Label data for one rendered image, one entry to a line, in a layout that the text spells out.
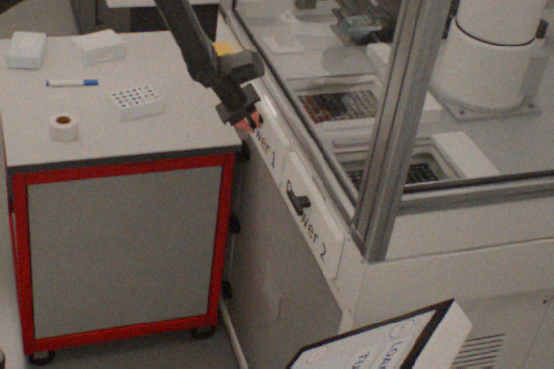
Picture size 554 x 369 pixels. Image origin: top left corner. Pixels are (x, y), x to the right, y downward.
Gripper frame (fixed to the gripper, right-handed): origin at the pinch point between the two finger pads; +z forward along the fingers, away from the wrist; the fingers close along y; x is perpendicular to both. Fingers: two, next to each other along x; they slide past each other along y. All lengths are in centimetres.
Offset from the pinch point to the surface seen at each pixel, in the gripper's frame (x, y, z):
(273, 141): -6.2, 1.9, 1.6
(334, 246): -43.1, 2.4, 0.2
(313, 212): -31.6, 1.9, 1.0
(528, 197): -53, 38, 6
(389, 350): -87, 4, -29
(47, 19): 233, -71, 64
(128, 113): 27.9, -26.7, -3.7
